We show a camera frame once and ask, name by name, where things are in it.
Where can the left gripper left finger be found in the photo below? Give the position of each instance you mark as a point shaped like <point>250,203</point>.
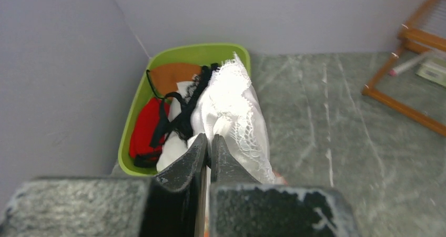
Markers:
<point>177,196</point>

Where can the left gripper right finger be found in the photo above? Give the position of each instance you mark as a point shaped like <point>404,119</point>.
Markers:
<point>240,205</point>

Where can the black lace bra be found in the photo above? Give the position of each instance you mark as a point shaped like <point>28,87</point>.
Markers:
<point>188,104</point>

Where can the white lace bra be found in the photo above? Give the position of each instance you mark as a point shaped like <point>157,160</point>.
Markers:
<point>229,107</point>

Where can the floral fabric pad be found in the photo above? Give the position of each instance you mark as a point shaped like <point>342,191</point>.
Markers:
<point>280,179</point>

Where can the red cloth item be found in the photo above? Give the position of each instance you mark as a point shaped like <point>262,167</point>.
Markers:
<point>144,155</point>

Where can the white folded garment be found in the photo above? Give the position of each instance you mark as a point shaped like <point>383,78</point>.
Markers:
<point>172,148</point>

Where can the orange brown cloth item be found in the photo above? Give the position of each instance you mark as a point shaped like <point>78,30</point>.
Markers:
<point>165,77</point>

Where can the green plastic basket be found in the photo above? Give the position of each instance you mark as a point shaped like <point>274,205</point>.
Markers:
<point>201,54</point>

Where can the white pink marker pen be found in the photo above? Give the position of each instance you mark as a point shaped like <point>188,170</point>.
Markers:
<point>408,64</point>

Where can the small green white box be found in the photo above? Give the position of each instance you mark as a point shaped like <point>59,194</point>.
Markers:
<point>433,70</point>

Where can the wooden two-tier shelf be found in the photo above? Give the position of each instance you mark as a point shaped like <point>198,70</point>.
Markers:
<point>409,94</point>

